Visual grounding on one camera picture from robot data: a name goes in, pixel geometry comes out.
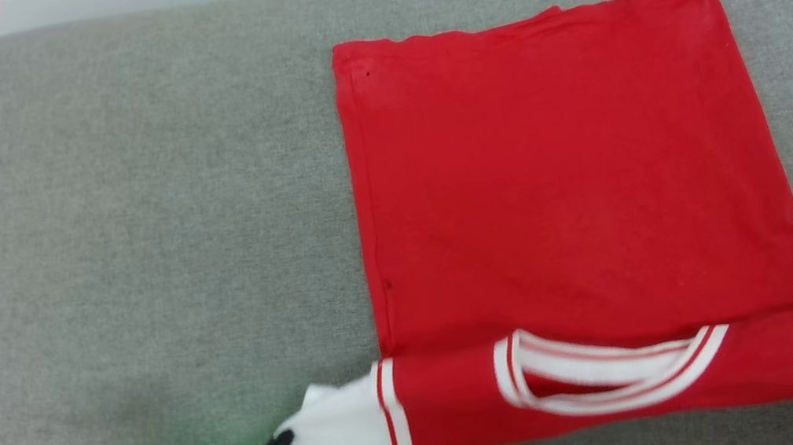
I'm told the red and white shirt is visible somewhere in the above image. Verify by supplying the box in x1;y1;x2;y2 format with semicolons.
206;0;793;445

